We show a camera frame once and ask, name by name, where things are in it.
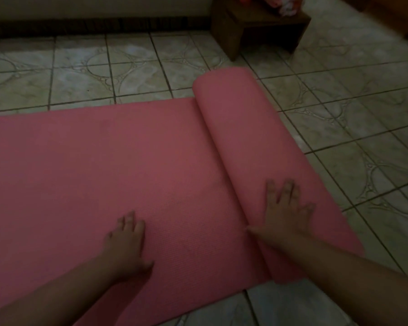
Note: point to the person's left hand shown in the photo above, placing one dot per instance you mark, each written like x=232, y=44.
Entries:
x=125, y=247

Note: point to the person's right hand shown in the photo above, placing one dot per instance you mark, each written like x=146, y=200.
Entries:
x=285, y=220

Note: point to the person's left middle finger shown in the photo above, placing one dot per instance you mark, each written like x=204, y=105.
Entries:
x=131, y=222

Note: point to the person's right little finger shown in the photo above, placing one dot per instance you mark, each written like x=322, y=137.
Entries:
x=307, y=210

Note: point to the person's left little finger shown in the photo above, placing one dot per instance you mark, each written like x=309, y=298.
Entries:
x=108, y=238

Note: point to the person's right middle finger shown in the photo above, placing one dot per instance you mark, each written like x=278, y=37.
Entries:
x=286, y=192

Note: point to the person's left thumb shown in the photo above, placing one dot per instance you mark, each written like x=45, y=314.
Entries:
x=146, y=266

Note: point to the person's right thumb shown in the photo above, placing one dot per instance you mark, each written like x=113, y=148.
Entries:
x=256, y=231

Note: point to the pink yoga mat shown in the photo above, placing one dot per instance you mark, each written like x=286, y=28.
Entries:
x=122, y=159

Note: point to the person's right forearm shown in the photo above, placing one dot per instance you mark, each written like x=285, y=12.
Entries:
x=353, y=278

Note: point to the person's left forearm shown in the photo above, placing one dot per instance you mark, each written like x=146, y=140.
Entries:
x=54, y=295

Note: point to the small brown wooden stool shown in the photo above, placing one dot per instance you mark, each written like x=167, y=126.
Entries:
x=255, y=27

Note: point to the pink and white cloth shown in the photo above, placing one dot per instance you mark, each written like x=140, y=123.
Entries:
x=285, y=3

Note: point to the brown wooden furniture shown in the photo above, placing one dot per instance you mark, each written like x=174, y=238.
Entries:
x=391, y=13

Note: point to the beige sofa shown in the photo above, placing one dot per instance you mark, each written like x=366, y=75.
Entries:
x=95, y=10

